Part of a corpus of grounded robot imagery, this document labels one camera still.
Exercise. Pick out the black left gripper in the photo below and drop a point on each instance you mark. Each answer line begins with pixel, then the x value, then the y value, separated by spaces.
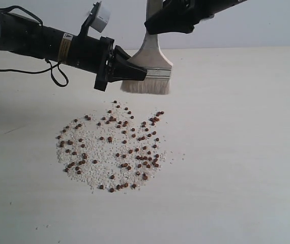
pixel 110 65

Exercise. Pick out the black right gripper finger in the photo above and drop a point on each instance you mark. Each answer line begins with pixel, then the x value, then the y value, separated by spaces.
pixel 169 17

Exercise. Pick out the wooden paint brush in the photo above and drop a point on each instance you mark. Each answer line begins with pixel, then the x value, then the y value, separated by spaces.
pixel 150 57

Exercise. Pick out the pile of beans and grains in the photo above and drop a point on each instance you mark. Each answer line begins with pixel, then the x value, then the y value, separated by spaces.
pixel 118 148

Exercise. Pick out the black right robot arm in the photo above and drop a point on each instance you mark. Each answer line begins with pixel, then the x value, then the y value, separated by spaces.
pixel 205 10

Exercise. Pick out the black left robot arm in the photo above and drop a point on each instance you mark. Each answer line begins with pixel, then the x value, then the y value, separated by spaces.
pixel 23 33

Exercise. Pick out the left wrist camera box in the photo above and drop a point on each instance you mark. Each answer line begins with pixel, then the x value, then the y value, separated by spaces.
pixel 97 18

